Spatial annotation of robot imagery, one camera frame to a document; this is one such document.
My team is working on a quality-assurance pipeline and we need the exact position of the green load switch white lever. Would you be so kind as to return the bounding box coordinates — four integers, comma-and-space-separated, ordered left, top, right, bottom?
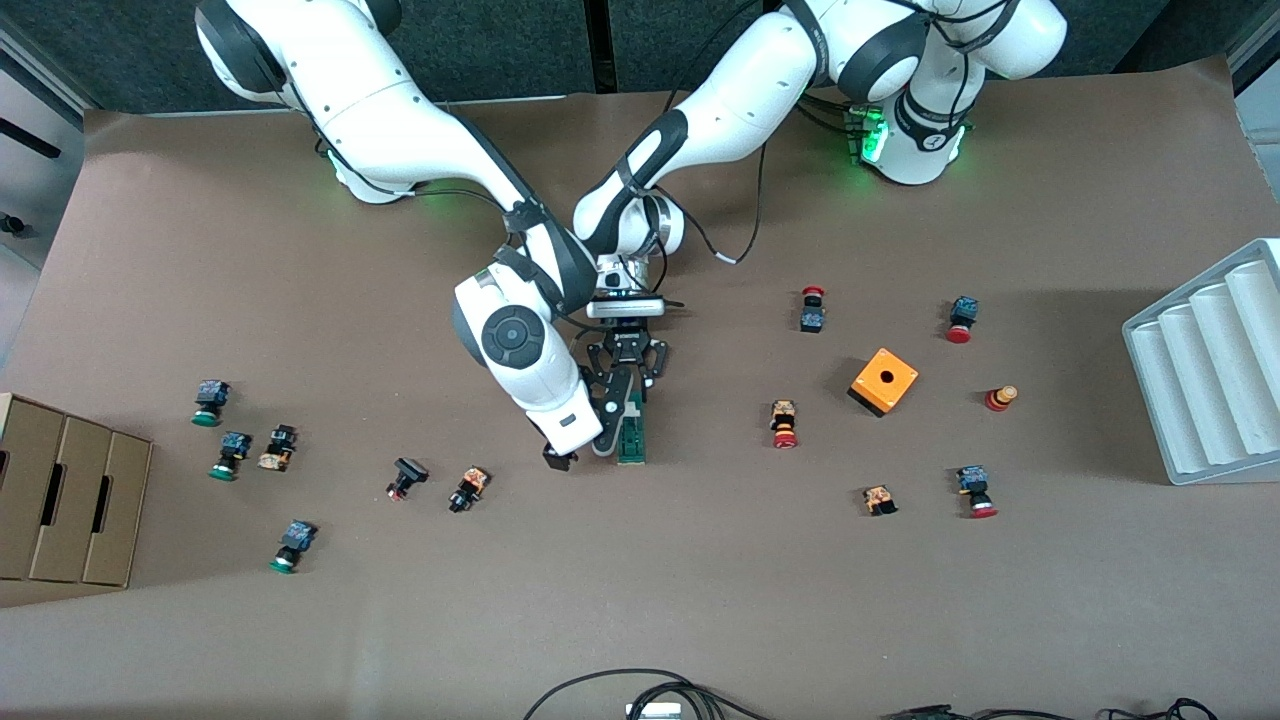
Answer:
612, 390, 648, 466

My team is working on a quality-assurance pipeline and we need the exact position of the black pushbutton orange block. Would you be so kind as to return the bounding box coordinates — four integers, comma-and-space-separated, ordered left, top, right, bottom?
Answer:
448, 465, 491, 514
257, 424, 299, 473

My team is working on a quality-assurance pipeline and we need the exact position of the black square pushbutton red base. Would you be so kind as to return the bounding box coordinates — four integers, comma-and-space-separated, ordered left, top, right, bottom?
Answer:
385, 457, 431, 502

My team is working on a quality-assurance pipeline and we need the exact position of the green pushbutton blue block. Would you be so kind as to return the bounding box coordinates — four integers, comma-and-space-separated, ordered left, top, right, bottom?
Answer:
191, 379, 232, 428
268, 519, 319, 575
208, 431, 253, 482

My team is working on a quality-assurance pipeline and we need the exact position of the black vertical divider strip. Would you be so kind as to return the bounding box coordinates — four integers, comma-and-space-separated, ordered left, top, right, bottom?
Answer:
585, 0, 616, 94

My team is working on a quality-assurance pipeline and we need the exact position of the brown cardboard box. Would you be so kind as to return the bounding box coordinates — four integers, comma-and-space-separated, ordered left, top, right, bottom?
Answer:
0, 392, 154, 589

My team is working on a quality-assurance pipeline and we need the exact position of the white ridged plastic tray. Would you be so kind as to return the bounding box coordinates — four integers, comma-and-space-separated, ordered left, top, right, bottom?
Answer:
1121, 237, 1280, 487

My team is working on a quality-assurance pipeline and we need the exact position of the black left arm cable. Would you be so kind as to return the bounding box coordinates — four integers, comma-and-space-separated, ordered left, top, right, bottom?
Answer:
680, 135, 771, 267

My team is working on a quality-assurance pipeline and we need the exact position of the orange button enclosure box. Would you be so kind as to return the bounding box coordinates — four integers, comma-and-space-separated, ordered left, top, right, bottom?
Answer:
848, 347, 920, 418

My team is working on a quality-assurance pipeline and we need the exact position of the black looped cable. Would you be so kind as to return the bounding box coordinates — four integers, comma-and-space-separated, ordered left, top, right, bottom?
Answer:
522, 667, 776, 720

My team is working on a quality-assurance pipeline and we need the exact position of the black base cable bundle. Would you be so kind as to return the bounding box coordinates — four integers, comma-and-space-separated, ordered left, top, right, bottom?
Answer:
800, 88, 863, 136

